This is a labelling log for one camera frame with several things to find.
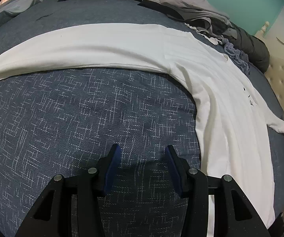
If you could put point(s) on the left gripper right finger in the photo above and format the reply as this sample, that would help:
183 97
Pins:
234 215

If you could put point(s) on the black and white garment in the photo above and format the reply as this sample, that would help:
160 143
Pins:
203 32

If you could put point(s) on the blue-grey crumpled garment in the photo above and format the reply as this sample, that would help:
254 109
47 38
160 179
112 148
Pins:
239 58

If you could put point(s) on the grey shirt pile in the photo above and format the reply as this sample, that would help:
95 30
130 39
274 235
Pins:
196 13

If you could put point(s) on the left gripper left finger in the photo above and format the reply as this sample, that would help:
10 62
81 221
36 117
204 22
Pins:
69 206

